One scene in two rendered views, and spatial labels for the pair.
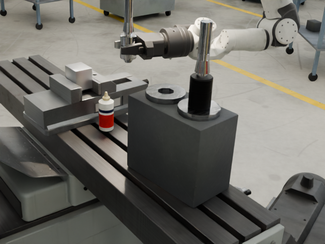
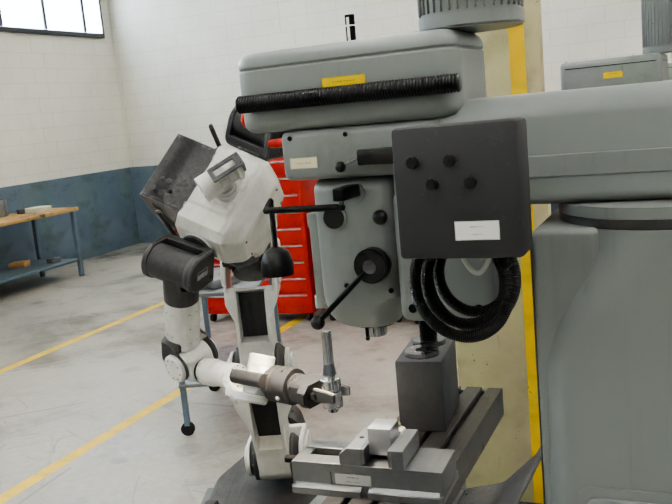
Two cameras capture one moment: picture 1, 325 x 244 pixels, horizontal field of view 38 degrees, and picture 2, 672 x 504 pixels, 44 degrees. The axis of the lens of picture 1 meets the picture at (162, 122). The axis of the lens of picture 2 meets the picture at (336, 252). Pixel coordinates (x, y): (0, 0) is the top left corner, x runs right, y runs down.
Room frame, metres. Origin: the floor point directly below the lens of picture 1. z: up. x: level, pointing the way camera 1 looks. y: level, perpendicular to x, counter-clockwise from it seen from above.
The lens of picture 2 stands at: (2.08, 1.75, 1.76)
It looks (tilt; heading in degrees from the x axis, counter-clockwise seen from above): 10 degrees down; 243
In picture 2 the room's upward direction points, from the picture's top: 5 degrees counter-clockwise
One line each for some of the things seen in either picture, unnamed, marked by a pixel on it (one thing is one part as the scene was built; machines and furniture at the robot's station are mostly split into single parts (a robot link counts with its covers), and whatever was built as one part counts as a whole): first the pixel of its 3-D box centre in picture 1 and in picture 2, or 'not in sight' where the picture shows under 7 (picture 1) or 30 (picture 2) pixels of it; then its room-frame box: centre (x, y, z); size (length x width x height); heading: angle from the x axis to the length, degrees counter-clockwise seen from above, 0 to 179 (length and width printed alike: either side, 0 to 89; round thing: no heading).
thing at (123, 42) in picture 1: (128, 48); (331, 394); (1.29, 0.11, 1.12); 0.05 x 0.05 x 0.06
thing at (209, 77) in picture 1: (201, 78); not in sight; (0.89, -0.07, 1.20); 0.05 x 0.05 x 0.01
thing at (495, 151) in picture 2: not in sight; (461, 189); (1.30, 0.68, 1.62); 0.20 x 0.09 x 0.21; 129
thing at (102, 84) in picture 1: (96, 80); (360, 445); (1.27, 0.20, 1.02); 0.12 x 0.06 x 0.04; 41
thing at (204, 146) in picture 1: (179, 139); (428, 380); (0.93, -0.04, 1.03); 0.22 x 0.12 x 0.20; 45
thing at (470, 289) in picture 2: not in sight; (458, 245); (1.11, 0.39, 1.47); 0.24 x 0.19 x 0.26; 39
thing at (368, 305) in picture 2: not in sight; (370, 247); (1.23, 0.24, 1.47); 0.21 x 0.19 x 0.32; 39
